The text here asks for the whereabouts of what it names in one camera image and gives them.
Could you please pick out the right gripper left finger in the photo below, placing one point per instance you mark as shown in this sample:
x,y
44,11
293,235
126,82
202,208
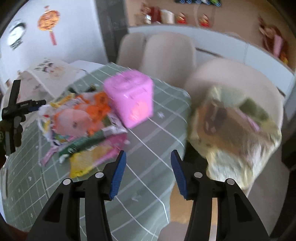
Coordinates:
x,y
59,219

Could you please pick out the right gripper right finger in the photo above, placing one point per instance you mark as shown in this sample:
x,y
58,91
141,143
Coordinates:
x,y
237,219

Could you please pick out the beige chair near bag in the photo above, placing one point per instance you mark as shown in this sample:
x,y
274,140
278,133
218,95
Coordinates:
x,y
231,74

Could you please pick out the yellow seat cushion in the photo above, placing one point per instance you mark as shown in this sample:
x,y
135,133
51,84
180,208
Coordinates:
x,y
180,209

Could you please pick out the pink translucent snack wrapper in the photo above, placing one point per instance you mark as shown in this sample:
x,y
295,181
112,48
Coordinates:
x,y
71,122

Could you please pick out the pink yellow chip bag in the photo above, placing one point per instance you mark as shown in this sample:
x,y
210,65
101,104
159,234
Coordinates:
x,y
83,162

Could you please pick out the green snack wrapper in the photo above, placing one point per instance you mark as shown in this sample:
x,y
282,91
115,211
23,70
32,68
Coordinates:
x,y
82,143

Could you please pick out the green checked tablecloth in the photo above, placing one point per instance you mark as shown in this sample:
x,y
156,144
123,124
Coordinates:
x,y
142,207

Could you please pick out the orange snack wrapper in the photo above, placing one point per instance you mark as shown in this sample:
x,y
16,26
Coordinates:
x,y
95,104

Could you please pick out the pink plastic lidded box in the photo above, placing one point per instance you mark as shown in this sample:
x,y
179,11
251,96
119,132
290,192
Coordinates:
x,y
131,93

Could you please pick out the beige chair far left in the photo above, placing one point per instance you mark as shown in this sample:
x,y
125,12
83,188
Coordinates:
x,y
131,50

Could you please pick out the beige chair middle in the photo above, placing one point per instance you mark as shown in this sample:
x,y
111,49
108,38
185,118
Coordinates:
x,y
169,57

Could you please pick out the white sideboard cabinet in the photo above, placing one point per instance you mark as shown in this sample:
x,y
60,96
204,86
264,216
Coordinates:
x,y
233,48

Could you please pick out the red monkey plush decoration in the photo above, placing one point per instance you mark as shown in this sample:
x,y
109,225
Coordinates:
x,y
273,40

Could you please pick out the white canister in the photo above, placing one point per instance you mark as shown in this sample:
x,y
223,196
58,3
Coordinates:
x,y
167,17

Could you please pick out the red figurine left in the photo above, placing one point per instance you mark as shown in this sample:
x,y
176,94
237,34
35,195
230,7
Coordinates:
x,y
181,18

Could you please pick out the red figurine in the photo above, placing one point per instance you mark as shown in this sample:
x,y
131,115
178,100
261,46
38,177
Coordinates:
x,y
204,21
181,18

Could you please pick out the red figurine right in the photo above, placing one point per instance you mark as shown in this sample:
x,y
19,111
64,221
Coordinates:
x,y
204,21

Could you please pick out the panda wall clock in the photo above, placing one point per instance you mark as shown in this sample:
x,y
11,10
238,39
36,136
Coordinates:
x,y
16,32

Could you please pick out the red gold wall ornament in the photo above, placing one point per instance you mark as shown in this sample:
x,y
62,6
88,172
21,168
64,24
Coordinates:
x,y
48,21

